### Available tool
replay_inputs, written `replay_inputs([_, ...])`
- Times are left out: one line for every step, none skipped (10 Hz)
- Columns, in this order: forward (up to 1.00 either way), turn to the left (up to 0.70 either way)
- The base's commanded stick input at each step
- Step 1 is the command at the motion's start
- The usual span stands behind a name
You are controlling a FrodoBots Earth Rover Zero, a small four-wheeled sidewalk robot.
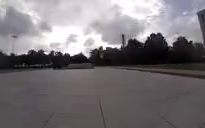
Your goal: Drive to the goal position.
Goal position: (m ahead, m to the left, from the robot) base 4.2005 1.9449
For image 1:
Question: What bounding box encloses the row of dark trees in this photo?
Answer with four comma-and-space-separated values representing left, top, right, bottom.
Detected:
0, 32, 205, 70

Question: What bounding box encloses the tall chimney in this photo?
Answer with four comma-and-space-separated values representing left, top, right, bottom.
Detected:
121, 33, 126, 49

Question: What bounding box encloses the low pale fence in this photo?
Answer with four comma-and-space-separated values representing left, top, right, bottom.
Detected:
13, 63, 54, 70

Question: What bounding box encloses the grass strip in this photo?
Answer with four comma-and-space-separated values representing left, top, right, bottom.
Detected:
112, 62, 205, 72

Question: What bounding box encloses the floodlight mast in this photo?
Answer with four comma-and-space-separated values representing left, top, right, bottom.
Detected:
10, 34, 19, 55

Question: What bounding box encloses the grey concrete slab pavement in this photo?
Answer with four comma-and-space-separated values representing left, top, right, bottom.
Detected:
0, 66, 205, 128

